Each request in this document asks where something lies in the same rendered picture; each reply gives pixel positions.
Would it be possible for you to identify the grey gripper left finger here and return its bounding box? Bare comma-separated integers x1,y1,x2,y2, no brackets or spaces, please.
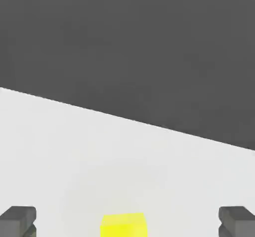
0,206,37,237

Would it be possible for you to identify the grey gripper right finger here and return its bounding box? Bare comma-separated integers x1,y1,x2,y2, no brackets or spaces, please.
218,206,255,237

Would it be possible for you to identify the small yellow cube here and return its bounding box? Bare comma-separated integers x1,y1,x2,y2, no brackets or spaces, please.
100,212,149,237

